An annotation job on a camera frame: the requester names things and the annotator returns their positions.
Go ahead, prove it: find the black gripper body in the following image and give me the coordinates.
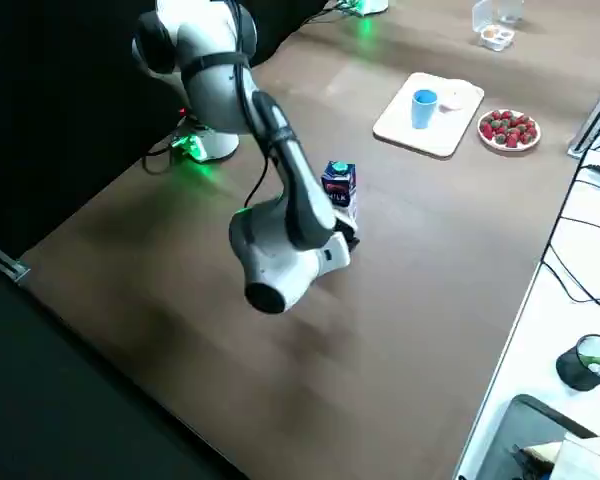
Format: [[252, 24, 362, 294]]
[[335, 219, 361, 253]]

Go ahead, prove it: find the blue white milk carton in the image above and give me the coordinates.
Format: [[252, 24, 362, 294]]
[[320, 160, 360, 224]]

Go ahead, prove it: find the white rectangular tray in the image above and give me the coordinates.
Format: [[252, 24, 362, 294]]
[[372, 72, 485, 160]]

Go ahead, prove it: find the blue cup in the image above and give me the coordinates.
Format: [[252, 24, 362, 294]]
[[412, 89, 439, 130]]

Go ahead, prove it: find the clear plastic egg carton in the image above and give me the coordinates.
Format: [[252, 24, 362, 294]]
[[471, 0, 515, 52]]

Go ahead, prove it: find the black flat tray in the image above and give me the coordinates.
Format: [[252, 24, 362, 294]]
[[479, 393, 600, 480]]

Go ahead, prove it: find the pale round plate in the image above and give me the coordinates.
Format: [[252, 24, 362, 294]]
[[477, 108, 542, 152]]

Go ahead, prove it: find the red strawberries heap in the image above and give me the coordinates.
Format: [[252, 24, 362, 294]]
[[479, 109, 539, 149]]

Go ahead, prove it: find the black mesh pen holder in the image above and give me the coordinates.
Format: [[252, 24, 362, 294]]
[[555, 334, 600, 392]]

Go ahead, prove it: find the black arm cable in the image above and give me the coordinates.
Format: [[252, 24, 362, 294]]
[[232, 0, 281, 211]]

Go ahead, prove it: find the aluminium middle post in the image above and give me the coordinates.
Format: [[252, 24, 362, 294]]
[[567, 64, 600, 159]]

